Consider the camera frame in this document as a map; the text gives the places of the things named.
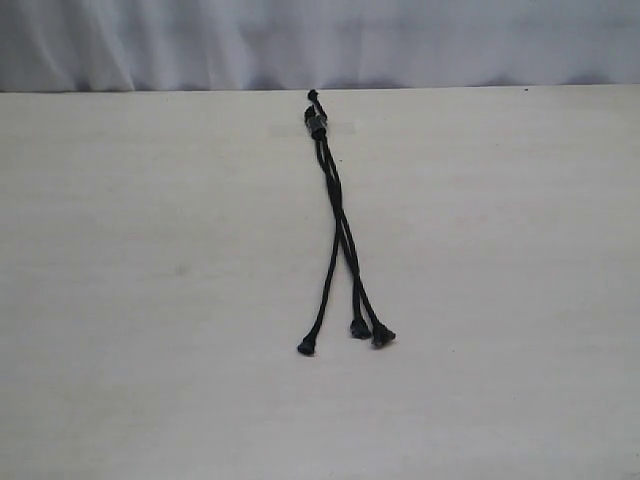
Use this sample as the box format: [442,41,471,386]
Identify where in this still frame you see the clear adhesive tape strip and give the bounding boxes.
[267,121,357,138]

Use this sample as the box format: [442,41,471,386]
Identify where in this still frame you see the white fabric backdrop curtain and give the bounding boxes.
[1,1,639,92]

